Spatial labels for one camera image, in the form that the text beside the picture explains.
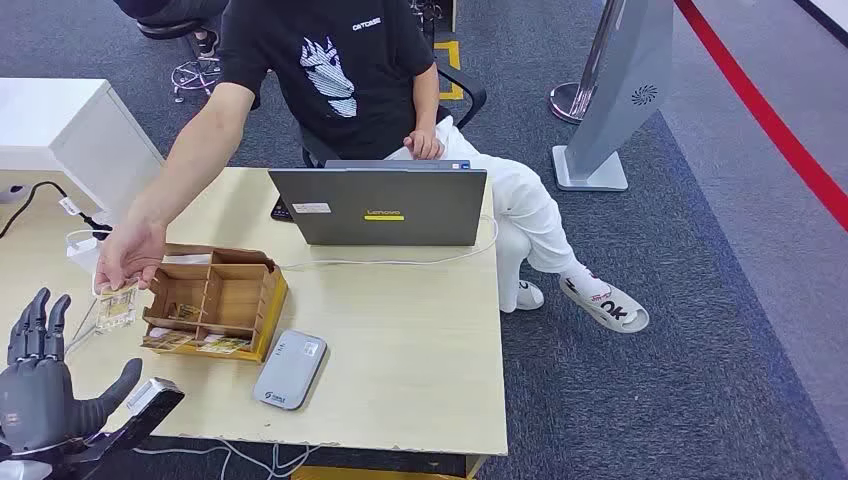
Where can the person's left forearm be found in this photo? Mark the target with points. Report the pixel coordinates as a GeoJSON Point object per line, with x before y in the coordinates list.
{"type": "Point", "coordinates": [427, 99]}

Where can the wooden card organizer box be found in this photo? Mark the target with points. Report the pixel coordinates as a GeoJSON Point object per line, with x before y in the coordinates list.
{"type": "Point", "coordinates": [235, 298]}

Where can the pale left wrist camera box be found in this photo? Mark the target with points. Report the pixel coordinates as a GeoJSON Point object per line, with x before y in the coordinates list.
{"type": "Point", "coordinates": [147, 394]}

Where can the yellow board under desk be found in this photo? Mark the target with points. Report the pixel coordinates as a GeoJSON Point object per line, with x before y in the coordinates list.
{"type": "Point", "coordinates": [384, 474]}

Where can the black office chair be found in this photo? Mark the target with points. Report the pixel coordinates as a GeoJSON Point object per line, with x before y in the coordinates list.
{"type": "Point", "coordinates": [467, 86]}

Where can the patterned ID card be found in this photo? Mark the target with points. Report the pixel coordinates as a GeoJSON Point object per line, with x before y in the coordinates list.
{"type": "Point", "coordinates": [116, 309]}

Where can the chrome chair base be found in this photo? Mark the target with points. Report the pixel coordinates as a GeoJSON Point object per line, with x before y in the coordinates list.
{"type": "Point", "coordinates": [425, 9]}

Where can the person's left hand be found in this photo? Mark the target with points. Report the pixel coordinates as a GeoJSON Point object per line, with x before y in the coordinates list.
{"type": "Point", "coordinates": [424, 144]}

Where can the chrome stanchion post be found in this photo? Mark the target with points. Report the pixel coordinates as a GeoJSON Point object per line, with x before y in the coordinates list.
{"type": "Point", "coordinates": [583, 93]}

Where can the white printed slipper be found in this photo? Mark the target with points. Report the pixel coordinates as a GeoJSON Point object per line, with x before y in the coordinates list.
{"type": "Point", "coordinates": [606, 308]}
{"type": "Point", "coordinates": [530, 296]}

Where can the plain white card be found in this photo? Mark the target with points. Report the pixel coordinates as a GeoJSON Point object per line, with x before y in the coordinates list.
{"type": "Point", "coordinates": [187, 259]}

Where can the black stool with chrome base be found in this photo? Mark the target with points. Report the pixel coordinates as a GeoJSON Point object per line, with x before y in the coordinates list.
{"type": "Point", "coordinates": [169, 28]}

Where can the person's right hand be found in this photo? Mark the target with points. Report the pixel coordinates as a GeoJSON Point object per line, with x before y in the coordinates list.
{"type": "Point", "coordinates": [132, 255]}

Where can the grey laptop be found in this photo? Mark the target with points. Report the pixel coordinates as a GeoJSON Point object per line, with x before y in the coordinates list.
{"type": "Point", "coordinates": [387, 208]}

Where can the person's right forearm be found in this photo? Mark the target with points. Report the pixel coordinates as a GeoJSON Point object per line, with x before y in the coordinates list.
{"type": "Point", "coordinates": [192, 156]}

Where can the grey kiosk stand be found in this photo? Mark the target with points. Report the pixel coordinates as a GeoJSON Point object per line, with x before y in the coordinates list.
{"type": "Point", "coordinates": [616, 99]}

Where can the seated bystander person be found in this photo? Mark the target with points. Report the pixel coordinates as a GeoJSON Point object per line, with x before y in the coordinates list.
{"type": "Point", "coordinates": [172, 8]}

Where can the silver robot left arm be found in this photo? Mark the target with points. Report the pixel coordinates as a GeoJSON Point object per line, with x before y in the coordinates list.
{"type": "Point", "coordinates": [23, 472]}

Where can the patterned room key card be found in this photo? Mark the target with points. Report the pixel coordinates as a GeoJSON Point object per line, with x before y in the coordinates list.
{"type": "Point", "coordinates": [185, 312]}
{"type": "Point", "coordinates": [166, 341]}
{"type": "Point", "coordinates": [224, 345]}

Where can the small grey device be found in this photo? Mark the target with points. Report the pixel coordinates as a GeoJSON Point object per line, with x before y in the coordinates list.
{"type": "Point", "coordinates": [12, 193]}

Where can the white cabinet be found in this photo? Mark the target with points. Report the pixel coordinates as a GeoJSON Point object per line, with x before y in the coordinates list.
{"type": "Point", "coordinates": [60, 132]}

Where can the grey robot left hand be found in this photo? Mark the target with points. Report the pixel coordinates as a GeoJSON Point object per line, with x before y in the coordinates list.
{"type": "Point", "coordinates": [36, 397]}

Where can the white charger adapter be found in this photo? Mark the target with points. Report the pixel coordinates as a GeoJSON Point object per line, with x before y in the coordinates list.
{"type": "Point", "coordinates": [83, 250]}

